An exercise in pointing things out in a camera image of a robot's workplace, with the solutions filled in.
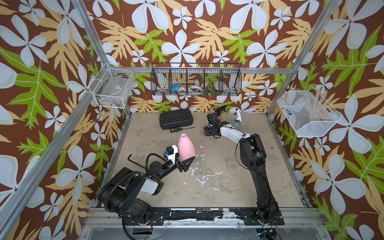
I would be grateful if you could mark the white wire basket right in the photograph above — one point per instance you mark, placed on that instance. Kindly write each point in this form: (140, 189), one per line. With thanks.
(308, 113)

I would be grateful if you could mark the black wire wall basket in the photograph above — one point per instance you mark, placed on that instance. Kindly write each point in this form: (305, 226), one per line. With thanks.
(216, 79)

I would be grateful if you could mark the clear blue spray bottle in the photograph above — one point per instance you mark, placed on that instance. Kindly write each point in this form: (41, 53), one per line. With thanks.
(237, 124)

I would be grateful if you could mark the blue round item in basket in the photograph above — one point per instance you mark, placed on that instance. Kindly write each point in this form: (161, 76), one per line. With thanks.
(175, 87)

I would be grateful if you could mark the white tape roll in basket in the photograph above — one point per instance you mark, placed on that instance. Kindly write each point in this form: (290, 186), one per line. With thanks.
(195, 89)

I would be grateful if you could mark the black yellow screwdriver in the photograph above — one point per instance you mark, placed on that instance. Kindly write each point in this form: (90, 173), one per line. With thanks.
(175, 130)

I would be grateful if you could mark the blue white spray nozzle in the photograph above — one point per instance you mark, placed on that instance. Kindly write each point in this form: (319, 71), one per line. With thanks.
(238, 118)

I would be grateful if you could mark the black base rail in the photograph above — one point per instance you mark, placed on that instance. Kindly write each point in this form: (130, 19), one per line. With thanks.
(250, 216)

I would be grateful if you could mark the pink spray bottle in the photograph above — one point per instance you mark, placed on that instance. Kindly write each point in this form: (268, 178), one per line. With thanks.
(186, 147)

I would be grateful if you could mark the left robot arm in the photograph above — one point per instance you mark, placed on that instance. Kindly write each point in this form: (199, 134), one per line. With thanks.
(120, 194)

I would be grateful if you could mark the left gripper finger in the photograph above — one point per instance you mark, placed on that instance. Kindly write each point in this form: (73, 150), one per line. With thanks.
(176, 156)
(187, 163)

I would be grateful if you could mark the black plastic case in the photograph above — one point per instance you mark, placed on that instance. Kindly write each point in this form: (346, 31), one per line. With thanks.
(176, 119)

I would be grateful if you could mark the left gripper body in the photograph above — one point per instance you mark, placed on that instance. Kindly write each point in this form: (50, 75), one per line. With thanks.
(175, 165)

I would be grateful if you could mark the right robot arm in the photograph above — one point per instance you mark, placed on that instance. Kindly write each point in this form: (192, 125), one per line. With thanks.
(252, 158)

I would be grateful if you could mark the white wire basket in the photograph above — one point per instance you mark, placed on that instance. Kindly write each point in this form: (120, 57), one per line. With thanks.
(111, 87)
(308, 113)

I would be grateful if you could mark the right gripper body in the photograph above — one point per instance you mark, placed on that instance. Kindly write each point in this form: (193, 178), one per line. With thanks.
(208, 130)

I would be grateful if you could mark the white wire basket left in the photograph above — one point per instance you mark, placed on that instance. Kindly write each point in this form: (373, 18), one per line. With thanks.
(111, 87)

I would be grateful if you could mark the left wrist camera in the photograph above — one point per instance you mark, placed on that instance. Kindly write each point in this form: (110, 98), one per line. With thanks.
(170, 152)

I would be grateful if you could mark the black spray nozzle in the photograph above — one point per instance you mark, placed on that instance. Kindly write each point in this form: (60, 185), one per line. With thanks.
(221, 109)

